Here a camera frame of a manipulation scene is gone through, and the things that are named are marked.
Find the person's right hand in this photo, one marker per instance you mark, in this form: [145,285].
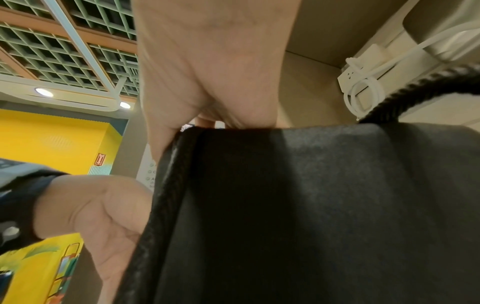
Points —
[210,59]

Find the person's left hand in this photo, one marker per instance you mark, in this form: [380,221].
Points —
[97,213]

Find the black fabric bag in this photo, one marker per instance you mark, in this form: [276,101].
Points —
[300,213]

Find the round ceiling light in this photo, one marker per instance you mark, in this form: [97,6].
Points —
[44,92]
[125,104]

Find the red wall sign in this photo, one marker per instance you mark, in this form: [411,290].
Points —
[99,159]

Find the steel wall hand dryer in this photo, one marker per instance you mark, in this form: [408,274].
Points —
[442,20]

